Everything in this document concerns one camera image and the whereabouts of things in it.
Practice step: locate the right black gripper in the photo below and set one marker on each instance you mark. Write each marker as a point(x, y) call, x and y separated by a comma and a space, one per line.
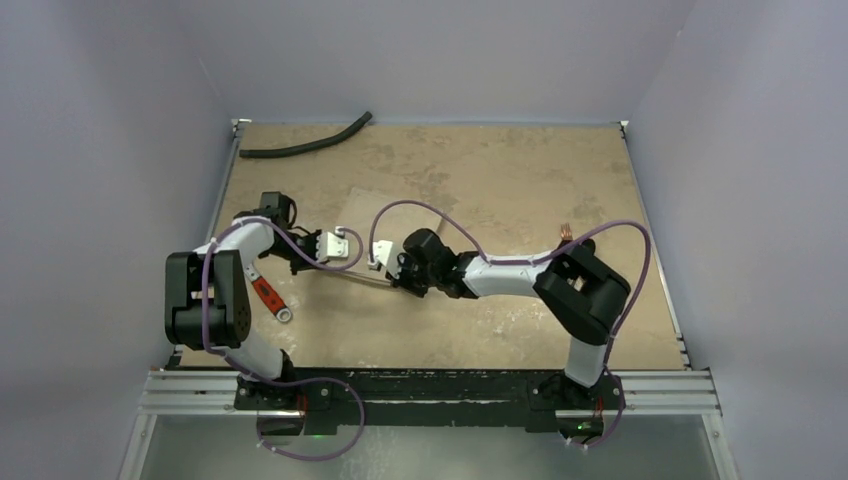
point(403, 270)

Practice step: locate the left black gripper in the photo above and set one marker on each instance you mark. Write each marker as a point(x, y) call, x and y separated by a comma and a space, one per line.
point(312, 239)

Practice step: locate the beige cloth napkin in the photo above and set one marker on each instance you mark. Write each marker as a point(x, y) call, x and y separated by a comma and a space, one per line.
point(357, 213)

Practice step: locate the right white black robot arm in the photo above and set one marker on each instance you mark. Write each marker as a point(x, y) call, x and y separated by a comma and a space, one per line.
point(584, 294)

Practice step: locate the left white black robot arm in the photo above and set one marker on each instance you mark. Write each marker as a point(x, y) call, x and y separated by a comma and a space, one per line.
point(207, 304)

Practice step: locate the black foam tube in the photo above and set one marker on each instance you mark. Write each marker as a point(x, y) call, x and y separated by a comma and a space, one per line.
point(312, 146)

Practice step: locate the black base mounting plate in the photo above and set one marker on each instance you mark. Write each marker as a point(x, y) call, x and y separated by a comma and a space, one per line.
point(513, 398)

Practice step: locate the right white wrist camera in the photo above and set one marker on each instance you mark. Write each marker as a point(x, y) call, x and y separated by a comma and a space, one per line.
point(384, 258)

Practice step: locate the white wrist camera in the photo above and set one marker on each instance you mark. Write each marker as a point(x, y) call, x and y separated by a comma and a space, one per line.
point(384, 258)
point(332, 245)

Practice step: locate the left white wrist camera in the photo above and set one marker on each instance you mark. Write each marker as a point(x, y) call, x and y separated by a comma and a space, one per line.
point(332, 245)

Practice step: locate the red handled wrench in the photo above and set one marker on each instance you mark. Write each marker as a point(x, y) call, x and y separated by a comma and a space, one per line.
point(268, 295)

